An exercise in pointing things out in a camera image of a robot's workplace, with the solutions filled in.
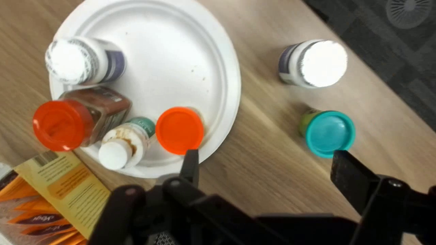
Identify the white paper plate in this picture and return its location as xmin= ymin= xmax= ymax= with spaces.
xmin=48 ymin=0 xmax=242 ymax=179

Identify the yellow Play-Doh tub orange lid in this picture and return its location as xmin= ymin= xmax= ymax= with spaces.
xmin=154 ymin=106 xmax=207 ymax=156

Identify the yellow orange cardboard box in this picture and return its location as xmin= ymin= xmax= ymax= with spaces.
xmin=0 ymin=151 xmax=113 ymax=245

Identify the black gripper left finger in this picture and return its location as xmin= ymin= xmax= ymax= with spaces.
xmin=87 ymin=148 xmax=283 ymax=245

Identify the green Play-Doh tub teal lid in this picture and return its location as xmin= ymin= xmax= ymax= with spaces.
xmin=298 ymin=107 xmax=357 ymax=159

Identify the small white teal-label bottle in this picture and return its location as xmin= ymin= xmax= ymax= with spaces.
xmin=98 ymin=115 xmax=157 ymax=171

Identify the white blue-label pill bottle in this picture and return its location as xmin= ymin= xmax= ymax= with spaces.
xmin=44 ymin=35 xmax=128 ymax=87
xmin=276 ymin=38 xmax=350 ymax=89

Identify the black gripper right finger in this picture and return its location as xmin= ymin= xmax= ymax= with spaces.
xmin=330 ymin=148 xmax=436 ymax=245

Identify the orange-capped brown spice jar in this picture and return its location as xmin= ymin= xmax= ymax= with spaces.
xmin=31 ymin=85 xmax=133 ymax=152

